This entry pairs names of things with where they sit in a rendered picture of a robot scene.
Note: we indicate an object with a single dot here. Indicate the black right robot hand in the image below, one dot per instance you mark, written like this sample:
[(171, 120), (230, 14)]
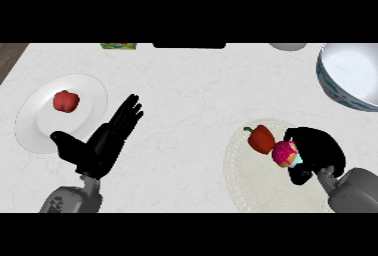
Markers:
[(323, 146)]

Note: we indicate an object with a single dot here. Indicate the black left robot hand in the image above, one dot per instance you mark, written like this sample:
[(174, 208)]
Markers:
[(101, 146)]

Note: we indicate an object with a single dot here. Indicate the pink frosted cupcake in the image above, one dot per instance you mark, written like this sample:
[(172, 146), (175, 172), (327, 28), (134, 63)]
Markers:
[(286, 154)]

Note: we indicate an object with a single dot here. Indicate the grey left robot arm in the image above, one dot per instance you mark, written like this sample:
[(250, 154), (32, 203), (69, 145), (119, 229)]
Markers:
[(75, 196)]

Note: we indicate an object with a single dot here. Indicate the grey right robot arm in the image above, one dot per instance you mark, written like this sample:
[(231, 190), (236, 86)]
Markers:
[(352, 191)]

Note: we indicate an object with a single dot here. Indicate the cream round placemat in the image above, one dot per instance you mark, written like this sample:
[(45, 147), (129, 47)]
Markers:
[(267, 180)]

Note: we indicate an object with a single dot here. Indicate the white bowl with blue pattern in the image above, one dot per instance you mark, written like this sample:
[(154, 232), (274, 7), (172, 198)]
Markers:
[(352, 75)]

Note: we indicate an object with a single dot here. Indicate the red bell pepper with stem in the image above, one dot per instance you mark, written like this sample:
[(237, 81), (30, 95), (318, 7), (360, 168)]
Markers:
[(261, 138)]

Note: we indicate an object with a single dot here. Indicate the white round plate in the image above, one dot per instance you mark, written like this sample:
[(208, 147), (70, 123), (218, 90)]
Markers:
[(61, 113)]

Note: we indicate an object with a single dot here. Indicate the small red bell pepper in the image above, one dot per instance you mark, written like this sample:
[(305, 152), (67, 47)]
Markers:
[(66, 101)]

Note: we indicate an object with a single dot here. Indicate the green and yellow box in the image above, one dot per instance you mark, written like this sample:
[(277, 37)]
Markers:
[(119, 46)]

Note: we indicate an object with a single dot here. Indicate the grey round object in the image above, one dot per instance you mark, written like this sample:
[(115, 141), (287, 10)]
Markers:
[(289, 46)]

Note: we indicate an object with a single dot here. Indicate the black flat appliance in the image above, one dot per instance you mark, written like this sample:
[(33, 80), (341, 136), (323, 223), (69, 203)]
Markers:
[(190, 45)]

